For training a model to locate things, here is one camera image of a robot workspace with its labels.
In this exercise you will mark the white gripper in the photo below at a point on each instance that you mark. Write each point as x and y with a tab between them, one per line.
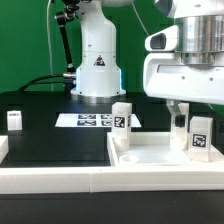
165	76

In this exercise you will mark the white square tabletop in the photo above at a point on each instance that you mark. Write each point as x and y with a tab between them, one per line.
152	149

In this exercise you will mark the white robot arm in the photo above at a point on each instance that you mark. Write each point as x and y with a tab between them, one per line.
185	61

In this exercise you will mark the white fiducial marker sheet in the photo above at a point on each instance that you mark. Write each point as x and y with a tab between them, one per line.
74	120

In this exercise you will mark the white U-shaped fence wall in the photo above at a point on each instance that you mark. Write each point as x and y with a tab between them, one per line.
124	173

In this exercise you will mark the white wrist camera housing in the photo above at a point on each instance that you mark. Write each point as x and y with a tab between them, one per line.
165	40

